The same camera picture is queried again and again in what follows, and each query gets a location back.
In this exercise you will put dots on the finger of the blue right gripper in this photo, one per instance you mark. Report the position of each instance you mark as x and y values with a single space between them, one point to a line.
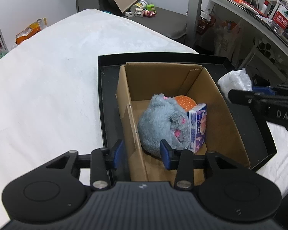
263 90

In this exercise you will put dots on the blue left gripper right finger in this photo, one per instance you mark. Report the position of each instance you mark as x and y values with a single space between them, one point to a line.
167 155

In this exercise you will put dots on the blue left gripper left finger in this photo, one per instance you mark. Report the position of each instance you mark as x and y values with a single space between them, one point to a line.
116 154

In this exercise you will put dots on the white plastic bag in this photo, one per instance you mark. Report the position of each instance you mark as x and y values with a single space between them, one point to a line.
237 80

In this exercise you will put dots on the grey plush mouse toy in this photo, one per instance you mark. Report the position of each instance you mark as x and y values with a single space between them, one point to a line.
163 119

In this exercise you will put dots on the blue tissue pack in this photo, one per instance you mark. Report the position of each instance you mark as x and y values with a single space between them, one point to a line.
197 126

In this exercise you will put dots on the orange burger plush toy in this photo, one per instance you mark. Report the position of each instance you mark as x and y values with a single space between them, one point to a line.
185 102

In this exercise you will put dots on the brown cardboard box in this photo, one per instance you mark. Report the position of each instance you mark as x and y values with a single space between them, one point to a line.
138 82

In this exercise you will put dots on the black shallow tray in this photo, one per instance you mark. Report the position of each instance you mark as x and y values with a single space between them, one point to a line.
254 131

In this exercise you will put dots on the black curved desk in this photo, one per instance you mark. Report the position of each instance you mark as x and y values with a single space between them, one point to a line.
194 9

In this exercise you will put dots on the white tote bag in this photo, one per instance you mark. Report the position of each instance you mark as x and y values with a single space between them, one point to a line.
228 38

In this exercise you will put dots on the clear water bottle red label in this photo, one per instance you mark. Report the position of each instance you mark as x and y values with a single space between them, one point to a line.
279 22

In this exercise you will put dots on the white blanket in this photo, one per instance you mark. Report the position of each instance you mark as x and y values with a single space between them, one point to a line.
55 170

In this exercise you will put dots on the red plastic basket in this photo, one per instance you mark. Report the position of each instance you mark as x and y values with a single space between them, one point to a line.
205 22

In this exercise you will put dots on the grey bench seat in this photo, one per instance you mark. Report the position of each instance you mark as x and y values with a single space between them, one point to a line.
168 23

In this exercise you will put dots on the white charger block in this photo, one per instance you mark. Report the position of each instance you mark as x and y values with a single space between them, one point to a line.
129 14

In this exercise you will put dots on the red doll toy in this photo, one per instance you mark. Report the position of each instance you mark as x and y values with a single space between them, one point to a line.
149 14

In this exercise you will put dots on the green toy box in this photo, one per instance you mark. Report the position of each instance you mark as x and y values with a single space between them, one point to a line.
151 7

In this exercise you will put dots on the white food canister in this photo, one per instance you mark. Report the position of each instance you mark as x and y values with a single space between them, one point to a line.
142 4

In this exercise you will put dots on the orange paper bag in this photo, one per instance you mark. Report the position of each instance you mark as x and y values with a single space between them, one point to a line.
31 30

